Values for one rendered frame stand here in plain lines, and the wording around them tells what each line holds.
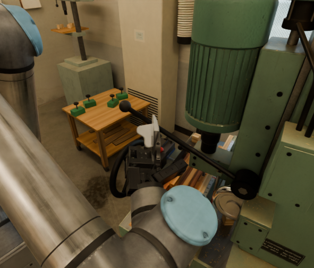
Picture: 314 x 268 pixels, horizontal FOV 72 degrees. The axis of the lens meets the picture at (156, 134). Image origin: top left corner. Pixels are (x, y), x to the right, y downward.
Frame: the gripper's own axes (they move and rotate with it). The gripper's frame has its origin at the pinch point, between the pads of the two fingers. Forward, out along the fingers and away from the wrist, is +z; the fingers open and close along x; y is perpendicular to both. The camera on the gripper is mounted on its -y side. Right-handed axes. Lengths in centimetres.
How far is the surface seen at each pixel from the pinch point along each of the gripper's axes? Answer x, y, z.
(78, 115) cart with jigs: 97, 31, 109
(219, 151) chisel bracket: 2.6, -24.4, -3.0
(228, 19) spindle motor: -34.6, -7.2, -1.1
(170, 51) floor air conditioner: 38, -46, 146
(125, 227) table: 23.9, 3.7, -18.8
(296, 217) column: -2.8, -34.5, -27.3
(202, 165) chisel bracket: 7.6, -19.6, -5.1
